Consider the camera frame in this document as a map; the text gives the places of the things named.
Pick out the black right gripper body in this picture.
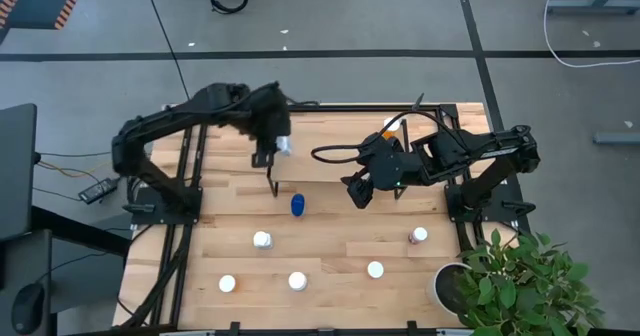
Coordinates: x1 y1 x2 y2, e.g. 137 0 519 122
355 131 426 192

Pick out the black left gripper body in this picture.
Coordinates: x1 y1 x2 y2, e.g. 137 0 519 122
239 81 293 153

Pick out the white supplement bottle blue band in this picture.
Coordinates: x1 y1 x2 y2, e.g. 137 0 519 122
252 230 274 250

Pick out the white aspirin bottle green label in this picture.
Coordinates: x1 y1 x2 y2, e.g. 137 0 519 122
287 271 309 293

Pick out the white plant pot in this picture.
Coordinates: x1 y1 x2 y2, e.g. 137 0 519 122
432 261 474 317

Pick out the black power adapter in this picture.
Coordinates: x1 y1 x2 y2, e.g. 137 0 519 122
78 176 120 205

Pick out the large green leafy plant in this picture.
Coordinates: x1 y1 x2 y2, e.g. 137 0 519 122
455 228 606 336

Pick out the black side desk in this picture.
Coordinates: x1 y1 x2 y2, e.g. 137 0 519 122
0 103 54 336

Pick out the orange striped floor mat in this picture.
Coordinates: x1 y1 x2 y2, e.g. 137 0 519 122
0 0 91 31

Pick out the black computer mouse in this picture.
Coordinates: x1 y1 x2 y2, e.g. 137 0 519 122
10 281 46 335

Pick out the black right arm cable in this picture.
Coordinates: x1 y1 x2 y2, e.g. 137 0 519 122
310 109 454 165

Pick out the black table frame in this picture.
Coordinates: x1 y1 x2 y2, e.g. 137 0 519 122
113 103 532 336

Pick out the white floor cable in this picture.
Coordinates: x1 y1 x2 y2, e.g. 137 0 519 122
543 0 640 69

